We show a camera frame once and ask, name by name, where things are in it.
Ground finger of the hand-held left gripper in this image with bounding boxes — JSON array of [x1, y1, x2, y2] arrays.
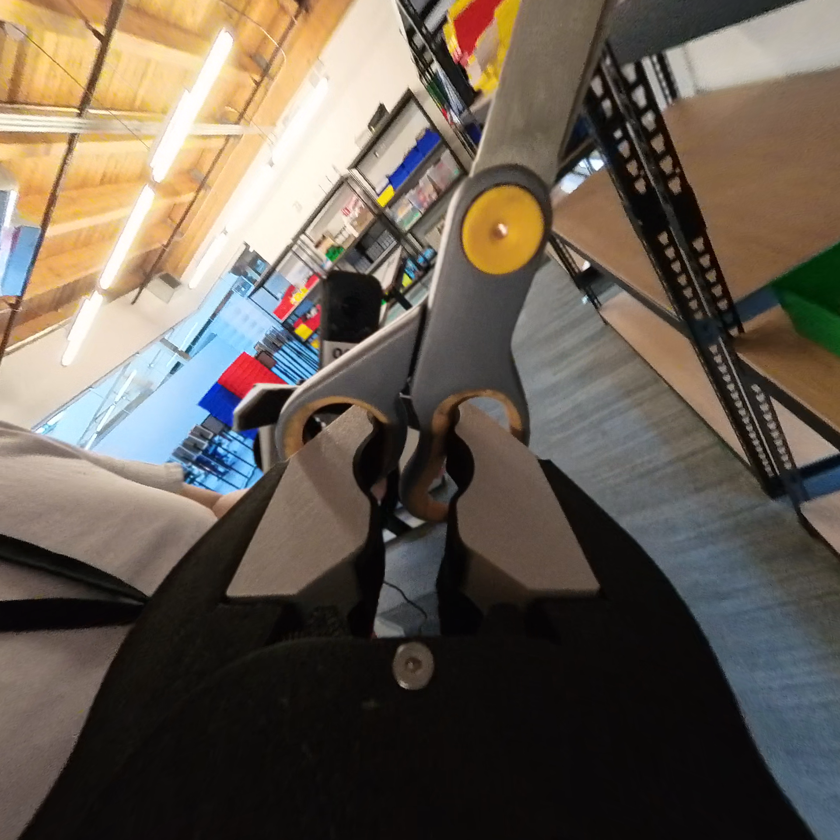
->
[[232, 382, 299, 433]]

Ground grey scissors with yellow pivot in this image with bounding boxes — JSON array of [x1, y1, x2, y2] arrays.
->
[[274, 0, 614, 521]]

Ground black metal shelf rack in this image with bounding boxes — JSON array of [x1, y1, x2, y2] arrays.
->
[[550, 46, 840, 559]]

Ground green plastic bin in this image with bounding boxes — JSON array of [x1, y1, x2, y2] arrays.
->
[[769, 241, 840, 358]]

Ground long ceiling light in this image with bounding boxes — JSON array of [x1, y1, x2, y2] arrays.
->
[[148, 29, 236, 182], [97, 185, 157, 291], [60, 290, 106, 367]]

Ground stack of red bins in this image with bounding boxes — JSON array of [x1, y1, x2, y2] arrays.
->
[[217, 351, 291, 403]]

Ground shelf with coloured bins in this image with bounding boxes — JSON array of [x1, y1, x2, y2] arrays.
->
[[252, 85, 475, 388]]

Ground black floor cable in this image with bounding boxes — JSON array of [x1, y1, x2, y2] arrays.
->
[[379, 577, 437, 621]]

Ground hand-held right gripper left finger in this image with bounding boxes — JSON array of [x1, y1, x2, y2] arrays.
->
[[226, 406, 396, 601]]

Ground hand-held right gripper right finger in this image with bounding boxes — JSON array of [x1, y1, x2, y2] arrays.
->
[[445, 402, 601, 599]]

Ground stack of blue bins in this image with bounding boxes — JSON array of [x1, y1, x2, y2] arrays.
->
[[196, 384, 258, 442]]

